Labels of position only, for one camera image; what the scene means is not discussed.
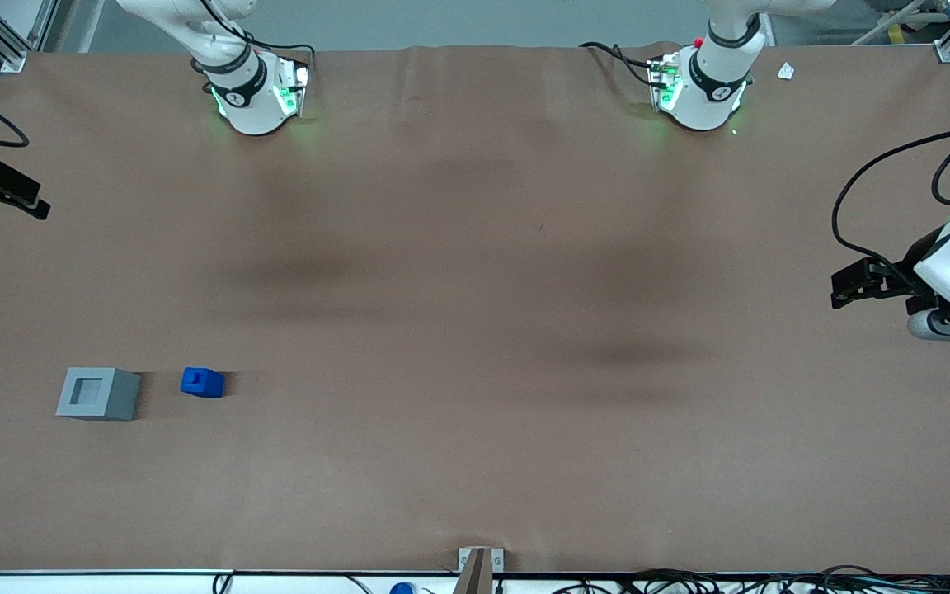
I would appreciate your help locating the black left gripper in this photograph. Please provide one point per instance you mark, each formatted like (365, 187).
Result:
(905, 270)

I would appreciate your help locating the blue plastic part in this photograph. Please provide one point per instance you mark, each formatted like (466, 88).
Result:
(201, 384)

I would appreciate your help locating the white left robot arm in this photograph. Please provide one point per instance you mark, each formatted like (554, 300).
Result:
(702, 82)

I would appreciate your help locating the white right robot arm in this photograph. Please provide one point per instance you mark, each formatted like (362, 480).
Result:
(248, 99)

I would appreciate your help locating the gray square base block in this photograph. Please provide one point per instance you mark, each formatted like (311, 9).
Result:
(100, 394)

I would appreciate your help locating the white paper scrap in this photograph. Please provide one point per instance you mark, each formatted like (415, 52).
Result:
(786, 71)

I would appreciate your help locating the beige tube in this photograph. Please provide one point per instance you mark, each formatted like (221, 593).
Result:
(887, 26)

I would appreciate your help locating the brown table cover sheet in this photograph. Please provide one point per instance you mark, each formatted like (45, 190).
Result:
(475, 330)

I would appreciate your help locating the blue round cap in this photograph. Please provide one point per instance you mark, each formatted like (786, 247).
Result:
(402, 589)

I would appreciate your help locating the metal mounting bracket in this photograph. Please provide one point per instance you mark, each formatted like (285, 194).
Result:
(498, 561)

